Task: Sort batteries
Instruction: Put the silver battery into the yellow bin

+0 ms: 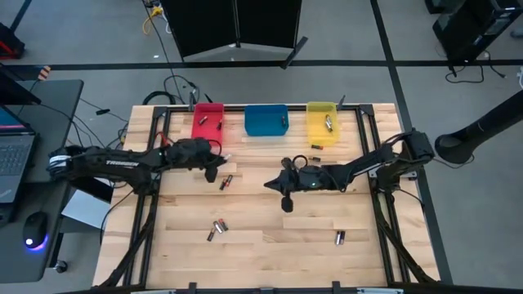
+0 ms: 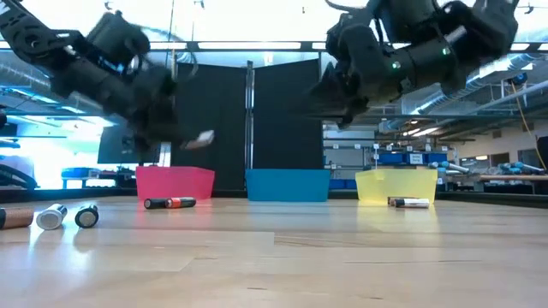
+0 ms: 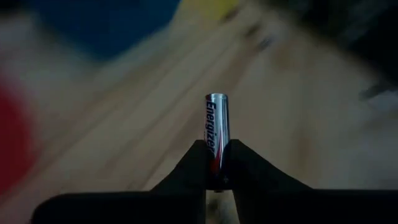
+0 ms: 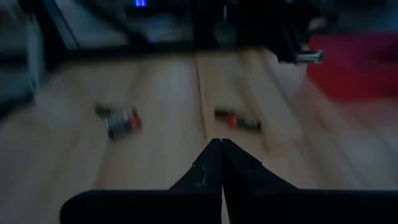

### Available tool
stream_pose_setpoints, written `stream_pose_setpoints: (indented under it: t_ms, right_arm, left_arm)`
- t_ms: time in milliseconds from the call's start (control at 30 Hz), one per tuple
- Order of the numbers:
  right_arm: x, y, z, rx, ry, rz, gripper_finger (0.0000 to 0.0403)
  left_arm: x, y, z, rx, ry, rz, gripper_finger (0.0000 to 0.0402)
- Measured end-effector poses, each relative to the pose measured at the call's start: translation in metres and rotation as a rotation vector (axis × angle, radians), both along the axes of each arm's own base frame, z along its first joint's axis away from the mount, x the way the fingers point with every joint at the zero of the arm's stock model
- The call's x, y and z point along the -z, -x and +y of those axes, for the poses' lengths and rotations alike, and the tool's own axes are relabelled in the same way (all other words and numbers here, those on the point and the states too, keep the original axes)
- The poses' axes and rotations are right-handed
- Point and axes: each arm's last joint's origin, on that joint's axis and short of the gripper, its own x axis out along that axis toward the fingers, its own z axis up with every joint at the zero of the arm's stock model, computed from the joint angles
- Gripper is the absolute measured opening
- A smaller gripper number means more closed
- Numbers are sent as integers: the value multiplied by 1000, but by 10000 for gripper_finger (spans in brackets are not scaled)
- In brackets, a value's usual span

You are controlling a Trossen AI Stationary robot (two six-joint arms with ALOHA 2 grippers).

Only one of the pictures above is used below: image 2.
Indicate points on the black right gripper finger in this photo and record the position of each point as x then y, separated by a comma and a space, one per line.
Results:
338, 92
352, 119

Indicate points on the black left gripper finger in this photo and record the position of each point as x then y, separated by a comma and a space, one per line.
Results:
171, 111
147, 134

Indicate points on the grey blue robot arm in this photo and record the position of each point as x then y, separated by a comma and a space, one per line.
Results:
520, 167
449, 167

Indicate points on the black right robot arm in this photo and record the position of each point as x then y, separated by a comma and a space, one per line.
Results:
484, 30

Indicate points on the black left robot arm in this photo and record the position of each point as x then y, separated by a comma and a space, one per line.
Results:
38, 30

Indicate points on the black monitor on stand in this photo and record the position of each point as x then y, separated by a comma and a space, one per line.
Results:
109, 154

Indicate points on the red plastic bin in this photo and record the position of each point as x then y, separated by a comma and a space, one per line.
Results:
175, 184

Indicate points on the blue storage boxes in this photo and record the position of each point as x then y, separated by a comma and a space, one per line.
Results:
398, 159

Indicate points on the blue table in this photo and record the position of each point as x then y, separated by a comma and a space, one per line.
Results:
81, 173

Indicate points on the black folding partition screen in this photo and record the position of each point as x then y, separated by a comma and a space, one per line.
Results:
278, 141

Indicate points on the yellow plastic bin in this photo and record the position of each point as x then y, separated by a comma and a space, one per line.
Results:
396, 186

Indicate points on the blue plastic bin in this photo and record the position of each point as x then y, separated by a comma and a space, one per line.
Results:
287, 186

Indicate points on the grey office chair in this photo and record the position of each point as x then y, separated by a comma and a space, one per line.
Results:
17, 164

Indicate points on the wooden workbench top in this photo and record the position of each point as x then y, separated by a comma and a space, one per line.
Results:
514, 177

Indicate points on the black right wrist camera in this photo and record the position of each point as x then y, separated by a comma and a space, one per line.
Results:
351, 43

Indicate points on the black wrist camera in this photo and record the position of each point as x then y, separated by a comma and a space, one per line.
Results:
117, 38
351, 43

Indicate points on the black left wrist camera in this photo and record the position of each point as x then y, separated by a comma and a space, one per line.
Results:
117, 38

